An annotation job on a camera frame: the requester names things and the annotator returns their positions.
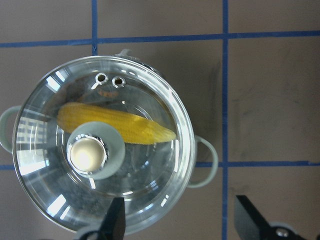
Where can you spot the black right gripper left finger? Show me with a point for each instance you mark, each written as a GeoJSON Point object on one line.
{"type": "Point", "coordinates": [112, 227]}

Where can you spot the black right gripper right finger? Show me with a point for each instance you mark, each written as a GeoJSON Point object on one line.
{"type": "Point", "coordinates": [250, 224]}

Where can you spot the glass pot lid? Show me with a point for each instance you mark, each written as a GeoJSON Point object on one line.
{"type": "Point", "coordinates": [105, 145]}

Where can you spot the yellow corn cob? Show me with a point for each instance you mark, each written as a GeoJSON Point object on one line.
{"type": "Point", "coordinates": [134, 129]}

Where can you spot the pale green electric pot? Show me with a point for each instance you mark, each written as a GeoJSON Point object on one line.
{"type": "Point", "coordinates": [205, 162]}

